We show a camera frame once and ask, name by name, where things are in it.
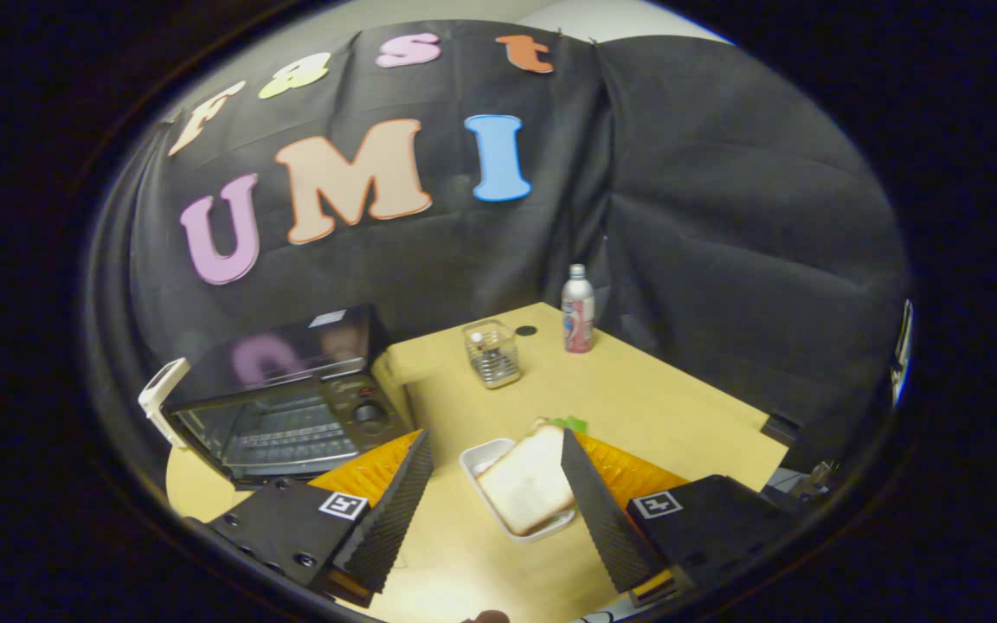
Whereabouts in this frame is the white rectangular tray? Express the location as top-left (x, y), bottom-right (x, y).
top-left (459, 437), bottom-right (579, 544)

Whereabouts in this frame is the white pop-up toaster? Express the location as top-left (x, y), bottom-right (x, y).
top-left (138, 357), bottom-right (192, 449)

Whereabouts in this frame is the black table clamp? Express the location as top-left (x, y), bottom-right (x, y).
top-left (761, 412), bottom-right (804, 447)

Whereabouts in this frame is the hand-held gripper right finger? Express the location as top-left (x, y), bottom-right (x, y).
top-left (561, 427), bottom-right (798, 608)

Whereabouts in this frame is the pink label bottle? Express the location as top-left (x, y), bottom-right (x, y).
top-left (561, 264), bottom-right (596, 354)

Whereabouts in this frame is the bread and lettuce sandwich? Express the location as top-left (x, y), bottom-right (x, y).
top-left (474, 418), bottom-right (590, 536)

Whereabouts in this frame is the black toaster oven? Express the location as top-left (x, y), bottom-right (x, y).
top-left (161, 303), bottom-right (417, 490)

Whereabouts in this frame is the wire mesh basket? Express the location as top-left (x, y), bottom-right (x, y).
top-left (462, 318), bottom-right (523, 390)

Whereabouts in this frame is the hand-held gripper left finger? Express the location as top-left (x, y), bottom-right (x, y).
top-left (183, 429), bottom-right (435, 608)

